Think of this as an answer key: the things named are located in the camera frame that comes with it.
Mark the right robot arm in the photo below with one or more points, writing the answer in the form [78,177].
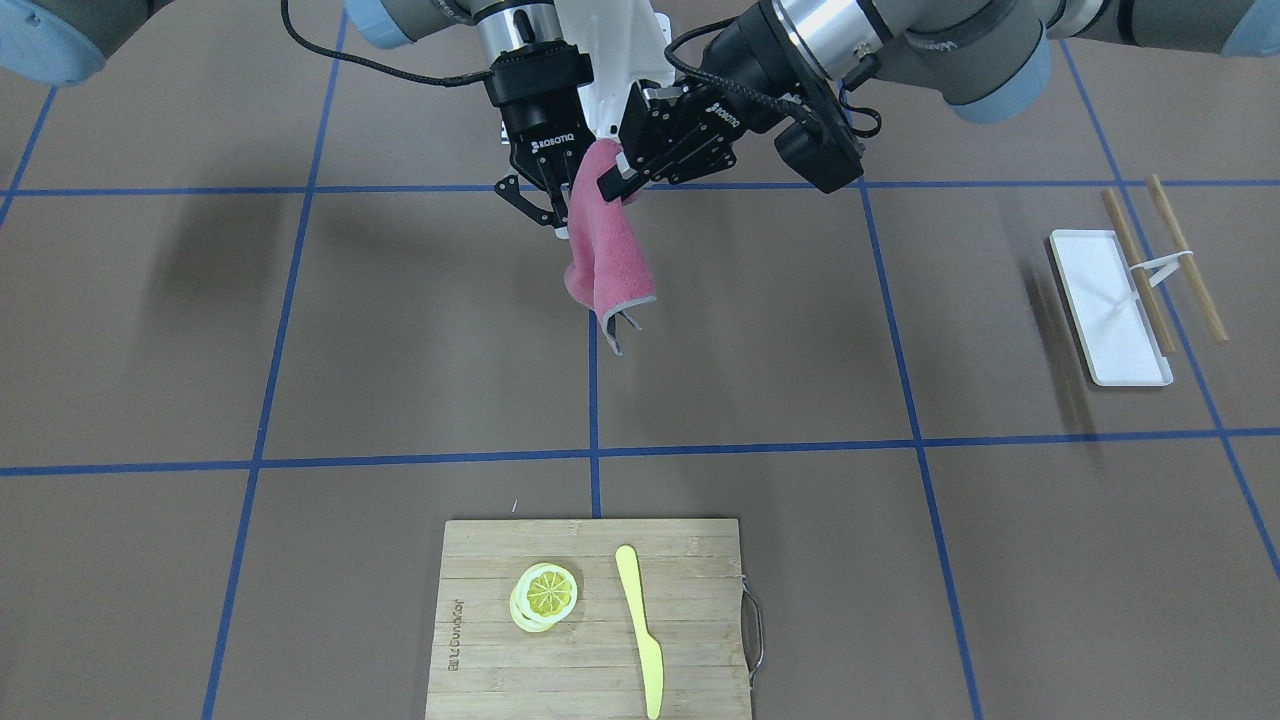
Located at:
[502,26]

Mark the bamboo cutting board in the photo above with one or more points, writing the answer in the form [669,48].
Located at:
[587,666]

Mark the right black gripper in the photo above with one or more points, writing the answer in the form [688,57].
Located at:
[536,112]

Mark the wooden rack rod far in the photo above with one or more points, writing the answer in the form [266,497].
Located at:
[1187,260]

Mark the yellow plastic knife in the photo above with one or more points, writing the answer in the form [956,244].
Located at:
[650,653]

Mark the white rack base tray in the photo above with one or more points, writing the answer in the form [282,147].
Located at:
[1120,349]

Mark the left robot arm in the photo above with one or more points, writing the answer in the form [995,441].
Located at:
[989,60]

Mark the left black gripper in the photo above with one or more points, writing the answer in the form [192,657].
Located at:
[722,88]

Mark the yellow lemon slice toy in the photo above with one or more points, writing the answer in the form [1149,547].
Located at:
[542,597]

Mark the wooden rack rod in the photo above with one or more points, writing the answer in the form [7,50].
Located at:
[1187,260]
[1127,237]

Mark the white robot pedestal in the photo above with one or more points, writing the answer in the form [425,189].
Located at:
[625,41]

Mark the pink cleaning cloth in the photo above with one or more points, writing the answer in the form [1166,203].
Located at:
[608,272]

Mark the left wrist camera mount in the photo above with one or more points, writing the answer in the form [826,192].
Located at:
[822,149]

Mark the wooden rack rod near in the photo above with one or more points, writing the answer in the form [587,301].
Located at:
[1127,237]

